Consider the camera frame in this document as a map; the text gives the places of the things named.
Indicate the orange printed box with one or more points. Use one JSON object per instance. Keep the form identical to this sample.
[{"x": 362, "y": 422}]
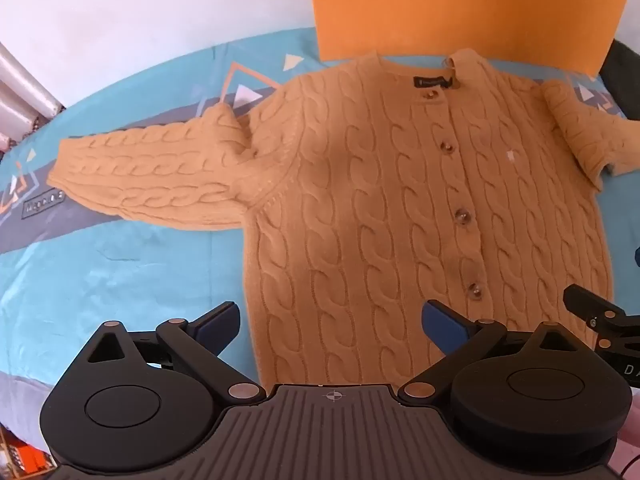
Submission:
[{"x": 17, "y": 455}]

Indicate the white radiator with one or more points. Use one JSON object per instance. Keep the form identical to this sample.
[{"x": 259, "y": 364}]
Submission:
[{"x": 20, "y": 95}]

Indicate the dark cushion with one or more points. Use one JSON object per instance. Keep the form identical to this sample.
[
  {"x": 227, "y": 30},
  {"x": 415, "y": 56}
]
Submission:
[{"x": 622, "y": 85}]

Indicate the blue patterned bed sheet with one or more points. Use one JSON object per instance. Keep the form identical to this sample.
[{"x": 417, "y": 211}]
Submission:
[{"x": 125, "y": 280}]

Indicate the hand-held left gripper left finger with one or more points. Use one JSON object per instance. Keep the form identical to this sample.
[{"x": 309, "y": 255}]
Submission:
[{"x": 222, "y": 322}]

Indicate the orange flat board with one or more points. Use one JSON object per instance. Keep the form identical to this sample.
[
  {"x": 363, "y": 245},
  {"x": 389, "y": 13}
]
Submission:
[{"x": 465, "y": 10}]

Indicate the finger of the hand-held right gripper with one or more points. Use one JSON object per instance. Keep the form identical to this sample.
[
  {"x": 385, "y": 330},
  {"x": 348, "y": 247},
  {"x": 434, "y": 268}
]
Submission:
[
  {"x": 637, "y": 257},
  {"x": 585, "y": 302}
]

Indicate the pink cloth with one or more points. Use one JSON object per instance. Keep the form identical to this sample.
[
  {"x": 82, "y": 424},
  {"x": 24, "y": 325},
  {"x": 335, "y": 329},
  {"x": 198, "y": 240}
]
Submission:
[{"x": 629, "y": 460}]

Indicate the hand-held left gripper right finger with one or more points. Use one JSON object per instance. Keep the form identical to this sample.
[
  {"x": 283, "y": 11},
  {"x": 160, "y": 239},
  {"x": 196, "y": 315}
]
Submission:
[{"x": 442, "y": 325}]

